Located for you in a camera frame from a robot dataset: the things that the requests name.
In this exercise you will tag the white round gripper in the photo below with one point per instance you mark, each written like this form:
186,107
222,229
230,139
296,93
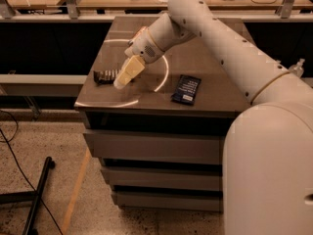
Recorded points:
142,48

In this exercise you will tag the black chocolate rxbar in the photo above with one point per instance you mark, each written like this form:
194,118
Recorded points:
105,76

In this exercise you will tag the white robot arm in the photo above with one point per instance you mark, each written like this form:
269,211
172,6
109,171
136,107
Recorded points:
268,150

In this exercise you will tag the blue rxbar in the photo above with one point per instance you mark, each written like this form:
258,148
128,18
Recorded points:
186,90

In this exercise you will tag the silver soda can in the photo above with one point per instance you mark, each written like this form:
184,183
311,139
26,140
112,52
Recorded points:
137,35

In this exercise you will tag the grey drawer cabinet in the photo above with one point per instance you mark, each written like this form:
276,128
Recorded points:
145,106

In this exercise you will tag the top grey drawer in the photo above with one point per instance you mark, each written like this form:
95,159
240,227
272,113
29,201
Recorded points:
154,147

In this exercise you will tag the grey drawer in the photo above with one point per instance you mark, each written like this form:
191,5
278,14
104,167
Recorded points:
162,178
154,147
167,201

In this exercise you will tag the middle grey drawer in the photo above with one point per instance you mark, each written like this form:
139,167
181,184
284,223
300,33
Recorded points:
162,178

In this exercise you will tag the bottom grey drawer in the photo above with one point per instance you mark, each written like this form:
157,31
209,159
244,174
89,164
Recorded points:
167,201

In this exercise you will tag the clear sanitizer bottle right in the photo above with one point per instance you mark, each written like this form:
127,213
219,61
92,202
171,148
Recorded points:
297,69

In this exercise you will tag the black metal stand leg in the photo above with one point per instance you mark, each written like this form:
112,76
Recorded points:
33,196

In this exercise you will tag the grey metal rail shelf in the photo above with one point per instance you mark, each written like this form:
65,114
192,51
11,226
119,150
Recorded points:
41,85

